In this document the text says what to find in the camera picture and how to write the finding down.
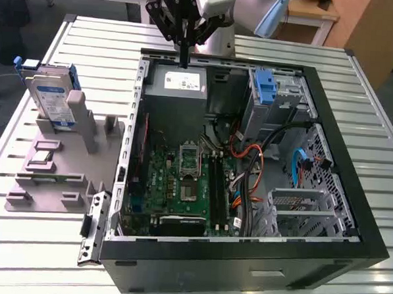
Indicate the CPU socket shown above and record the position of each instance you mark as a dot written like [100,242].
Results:
[189,191]

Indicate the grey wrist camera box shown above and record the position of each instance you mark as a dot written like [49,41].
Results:
[214,3]

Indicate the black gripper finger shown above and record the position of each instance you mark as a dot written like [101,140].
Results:
[206,29]
[160,16]

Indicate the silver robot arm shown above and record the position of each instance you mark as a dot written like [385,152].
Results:
[218,36]

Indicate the hard disk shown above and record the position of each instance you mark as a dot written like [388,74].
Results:
[50,103]

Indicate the silver disk bay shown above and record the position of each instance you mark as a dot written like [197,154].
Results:
[296,191]

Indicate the blue drive latch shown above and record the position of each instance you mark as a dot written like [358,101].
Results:
[265,88]

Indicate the silver drive cage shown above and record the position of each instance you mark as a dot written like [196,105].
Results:
[284,108]

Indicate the wooden desk white legs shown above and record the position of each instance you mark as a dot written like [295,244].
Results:
[305,11]

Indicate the black RAM slot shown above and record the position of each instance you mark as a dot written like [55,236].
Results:
[213,187]
[221,188]
[216,187]
[225,188]

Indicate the black graphics card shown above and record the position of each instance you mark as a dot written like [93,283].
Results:
[179,223]

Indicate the green RAM stick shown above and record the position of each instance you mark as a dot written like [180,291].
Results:
[50,177]

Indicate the silver expansion slot bracket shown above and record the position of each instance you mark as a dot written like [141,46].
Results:
[97,221]

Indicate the grey power supply unit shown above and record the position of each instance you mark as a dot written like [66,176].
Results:
[180,83]

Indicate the black PC case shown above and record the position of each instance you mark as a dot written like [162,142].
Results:
[210,269]

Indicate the grey parts rack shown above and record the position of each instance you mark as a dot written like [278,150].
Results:
[70,166]

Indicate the black chair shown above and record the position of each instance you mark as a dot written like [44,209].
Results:
[7,38]

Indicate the green motherboard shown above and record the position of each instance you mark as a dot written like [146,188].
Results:
[161,184]

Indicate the silver CPU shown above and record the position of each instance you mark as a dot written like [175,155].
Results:
[41,157]

